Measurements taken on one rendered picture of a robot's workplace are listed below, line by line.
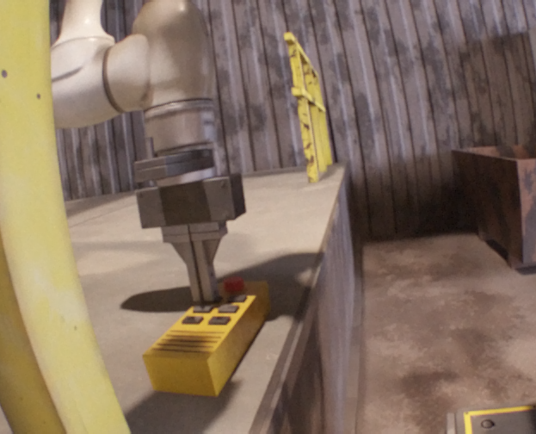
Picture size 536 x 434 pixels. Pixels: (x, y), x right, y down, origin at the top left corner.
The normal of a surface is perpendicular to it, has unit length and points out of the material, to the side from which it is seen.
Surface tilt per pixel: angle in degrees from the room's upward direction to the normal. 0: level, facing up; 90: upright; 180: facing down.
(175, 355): 0
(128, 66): 92
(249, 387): 0
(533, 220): 106
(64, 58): 82
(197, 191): 90
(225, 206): 90
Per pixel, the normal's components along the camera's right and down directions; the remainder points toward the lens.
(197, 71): 0.70, 0.11
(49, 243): 0.97, -0.10
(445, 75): -0.20, 0.18
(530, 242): -0.15, 0.44
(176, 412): -0.14, -0.98
